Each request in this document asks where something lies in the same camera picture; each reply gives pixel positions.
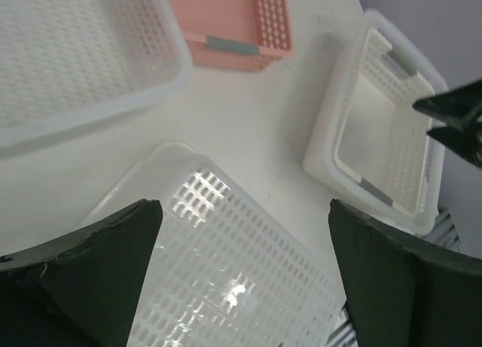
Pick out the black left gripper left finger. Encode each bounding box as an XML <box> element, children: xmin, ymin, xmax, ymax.
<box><xmin>1</xmin><ymin>199</ymin><xmax>163</xmax><ymax>346</ymax></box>

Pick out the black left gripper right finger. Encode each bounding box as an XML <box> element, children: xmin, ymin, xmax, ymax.
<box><xmin>328</xmin><ymin>199</ymin><xmax>481</xmax><ymax>346</ymax></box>

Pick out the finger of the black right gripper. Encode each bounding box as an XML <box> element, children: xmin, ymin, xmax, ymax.
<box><xmin>413</xmin><ymin>80</ymin><xmax>481</xmax><ymax>122</ymax></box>
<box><xmin>427</xmin><ymin>123</ymin><xmax>481</xmax><ymax>166</ymax></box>

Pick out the large white perforated basket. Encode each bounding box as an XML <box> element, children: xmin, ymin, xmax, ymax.
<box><xmin>82</xmin><ymin>142</ymin><xmax>344</xmax><ymax>346</ymax></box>

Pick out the pink plastic basket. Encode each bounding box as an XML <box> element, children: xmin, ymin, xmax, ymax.
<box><xmin>169</xmin><ymin>0</ymin><xmax>294</xmax><ymax>72</ymax></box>

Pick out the translucent white shallow basket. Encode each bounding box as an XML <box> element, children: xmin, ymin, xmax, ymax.
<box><xmin>1</xmin><ymin>0</ymin><xmax>193</xmax><ymax>149</ymax></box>

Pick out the cream white small basket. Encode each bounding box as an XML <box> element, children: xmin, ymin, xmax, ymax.
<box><xmin>334</xmin><ymin>28</ymin><xmax>434</xmax><ymax>218</ymax></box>

